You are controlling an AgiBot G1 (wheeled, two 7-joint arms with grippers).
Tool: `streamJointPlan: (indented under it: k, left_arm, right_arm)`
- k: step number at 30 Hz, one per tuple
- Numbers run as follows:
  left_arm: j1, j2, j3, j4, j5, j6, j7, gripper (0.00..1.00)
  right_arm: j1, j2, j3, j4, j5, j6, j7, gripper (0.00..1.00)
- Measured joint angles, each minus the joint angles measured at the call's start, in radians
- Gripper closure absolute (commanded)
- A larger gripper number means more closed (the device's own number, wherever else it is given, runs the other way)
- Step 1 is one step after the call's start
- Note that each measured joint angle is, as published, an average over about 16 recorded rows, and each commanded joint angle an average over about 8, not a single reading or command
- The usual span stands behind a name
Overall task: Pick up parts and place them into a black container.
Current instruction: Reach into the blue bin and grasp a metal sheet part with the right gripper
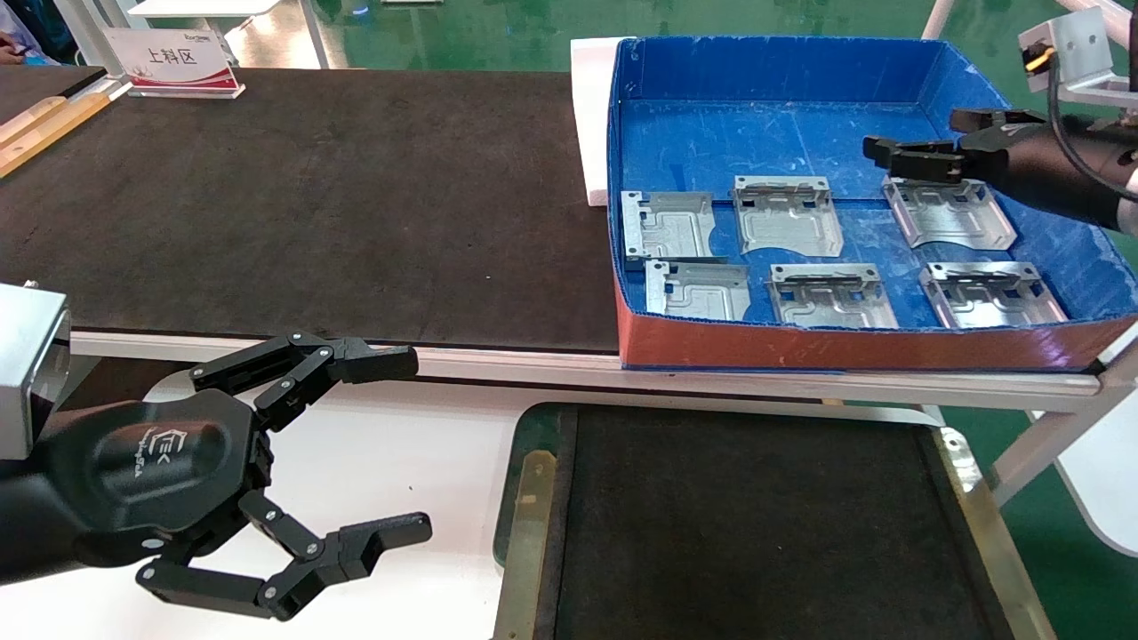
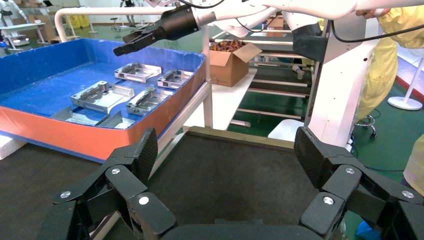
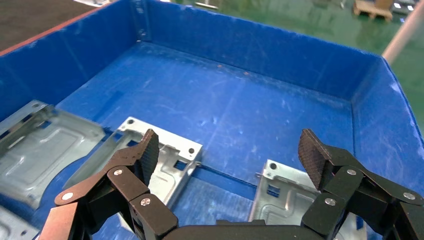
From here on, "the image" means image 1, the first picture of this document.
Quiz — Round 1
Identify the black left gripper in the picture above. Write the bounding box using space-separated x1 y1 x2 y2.
36 332 434 621

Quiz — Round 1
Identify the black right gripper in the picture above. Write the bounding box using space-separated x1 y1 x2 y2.
862 107 1126 230

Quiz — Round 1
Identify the stamped sheet metal bracket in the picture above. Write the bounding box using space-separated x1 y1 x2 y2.
733 175 845 259
882 175 1017 252
918 260 1070 331
766 262 900 330
621 190 728 264
644 260 752 321

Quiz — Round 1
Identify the blue corrugated plastic box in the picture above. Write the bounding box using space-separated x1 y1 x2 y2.
607 36 1138 372

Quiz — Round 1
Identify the large black conveyor mat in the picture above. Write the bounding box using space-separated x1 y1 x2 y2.
0 67 623 355

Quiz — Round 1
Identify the white foam block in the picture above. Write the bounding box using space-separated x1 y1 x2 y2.
570 37 634 207

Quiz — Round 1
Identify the white rounded panel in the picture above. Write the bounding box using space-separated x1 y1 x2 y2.
1058 411 1138 559

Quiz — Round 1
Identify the white red acrylic sign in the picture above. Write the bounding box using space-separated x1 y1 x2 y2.
102 27 246 100

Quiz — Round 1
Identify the yellow wooden strip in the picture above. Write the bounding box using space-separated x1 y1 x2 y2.
0 93 112 179

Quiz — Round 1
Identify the pale wooden strip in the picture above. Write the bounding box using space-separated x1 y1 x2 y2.
0 96 68 148

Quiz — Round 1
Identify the white background table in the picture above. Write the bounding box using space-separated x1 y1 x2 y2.
129 0 332 70

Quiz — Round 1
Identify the white machine column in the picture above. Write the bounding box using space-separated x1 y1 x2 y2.
53 0 134 76

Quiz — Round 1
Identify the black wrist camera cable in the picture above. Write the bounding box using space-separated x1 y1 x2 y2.
1022 44 1138 179

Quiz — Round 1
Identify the white pipe frame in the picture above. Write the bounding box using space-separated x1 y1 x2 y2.
922 0 1138 56

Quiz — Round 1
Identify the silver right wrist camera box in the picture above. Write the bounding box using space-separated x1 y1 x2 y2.
1018 7 1138 112

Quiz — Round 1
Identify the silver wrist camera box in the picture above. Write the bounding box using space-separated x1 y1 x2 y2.
1018 7 1138 112
0 283 72 461

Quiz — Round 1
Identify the aluminium conveyor frame rail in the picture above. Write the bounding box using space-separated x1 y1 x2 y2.
69 331 1103 412

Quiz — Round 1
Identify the white conveyor frame leg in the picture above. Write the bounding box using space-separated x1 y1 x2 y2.
990 324 1138 508

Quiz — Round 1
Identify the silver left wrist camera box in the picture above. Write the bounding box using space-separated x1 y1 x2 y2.
0 283 72 461

